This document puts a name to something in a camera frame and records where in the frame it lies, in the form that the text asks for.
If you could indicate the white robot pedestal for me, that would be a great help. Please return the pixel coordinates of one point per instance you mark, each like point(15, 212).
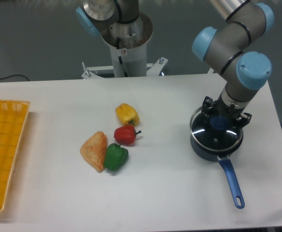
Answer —
point(128, 46)

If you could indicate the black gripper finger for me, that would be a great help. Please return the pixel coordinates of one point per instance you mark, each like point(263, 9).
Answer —
point(207, 109)
point(242, 120)

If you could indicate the yellow bell pepper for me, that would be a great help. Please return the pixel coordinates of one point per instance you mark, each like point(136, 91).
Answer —
point(127, 115)

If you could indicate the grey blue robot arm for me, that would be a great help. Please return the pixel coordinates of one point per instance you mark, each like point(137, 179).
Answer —
point(222, 50)

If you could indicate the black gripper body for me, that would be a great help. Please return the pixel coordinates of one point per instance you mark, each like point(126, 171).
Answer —
point(223, 113)

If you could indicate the glass lid blue knob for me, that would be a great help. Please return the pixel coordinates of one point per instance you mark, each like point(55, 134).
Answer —
point(214, 133)

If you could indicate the white pedestal base frame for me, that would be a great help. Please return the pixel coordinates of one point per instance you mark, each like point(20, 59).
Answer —
point(153, 69)

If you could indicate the blue saucepan with handle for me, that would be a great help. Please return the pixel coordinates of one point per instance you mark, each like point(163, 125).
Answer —
point(228, 168)

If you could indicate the red bell pepper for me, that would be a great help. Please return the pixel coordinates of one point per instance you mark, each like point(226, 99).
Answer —
point(126, 135)

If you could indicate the green bell pepper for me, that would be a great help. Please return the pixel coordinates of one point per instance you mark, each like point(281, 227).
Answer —
point(116, 156)

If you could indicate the triangular bread pastry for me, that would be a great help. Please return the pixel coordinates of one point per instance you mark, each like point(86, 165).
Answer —
point(94, 149)

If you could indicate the yellow woven basket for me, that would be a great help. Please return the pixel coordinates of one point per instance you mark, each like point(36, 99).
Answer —
point(13, 117)

